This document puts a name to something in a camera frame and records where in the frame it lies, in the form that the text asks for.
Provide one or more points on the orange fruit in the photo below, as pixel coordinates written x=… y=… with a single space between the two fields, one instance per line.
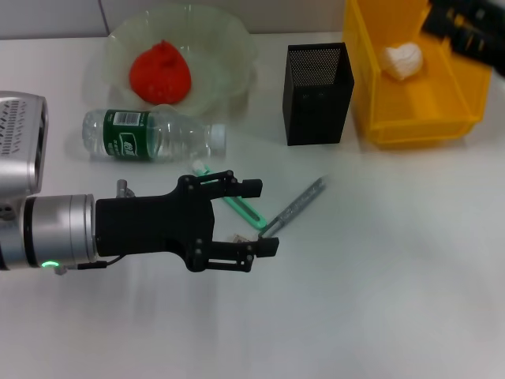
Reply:
x=161 y=75

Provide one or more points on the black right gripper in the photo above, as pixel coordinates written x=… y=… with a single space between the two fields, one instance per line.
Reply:
x=493 y=43

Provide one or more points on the beige barcode eraser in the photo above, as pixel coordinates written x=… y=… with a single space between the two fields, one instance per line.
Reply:
x=238 y=238

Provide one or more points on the grey marker pen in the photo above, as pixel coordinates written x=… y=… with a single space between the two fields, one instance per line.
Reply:
x=296 y=203

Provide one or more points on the black mesh pen holder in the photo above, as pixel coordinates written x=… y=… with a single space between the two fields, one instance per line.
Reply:
x=315 y=114

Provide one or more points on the yellow plastic bin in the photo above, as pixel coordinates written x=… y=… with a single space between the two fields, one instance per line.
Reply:
x=422 y=106

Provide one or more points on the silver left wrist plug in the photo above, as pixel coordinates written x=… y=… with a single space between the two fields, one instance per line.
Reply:
x=124 y=188

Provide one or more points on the green glass fruit bowl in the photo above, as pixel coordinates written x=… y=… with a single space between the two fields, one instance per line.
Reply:
x=221 y=59

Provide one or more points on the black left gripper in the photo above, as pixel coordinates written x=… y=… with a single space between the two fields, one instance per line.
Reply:
x=154 y=225

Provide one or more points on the white paper ball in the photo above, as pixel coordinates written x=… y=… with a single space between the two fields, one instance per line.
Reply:
x=402 y=61

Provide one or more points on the clear green-label water bottle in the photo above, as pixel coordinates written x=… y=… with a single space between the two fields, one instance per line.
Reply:
x=126 y=134

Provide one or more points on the green utility knife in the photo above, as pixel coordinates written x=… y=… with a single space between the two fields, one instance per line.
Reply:
x=244 y=209

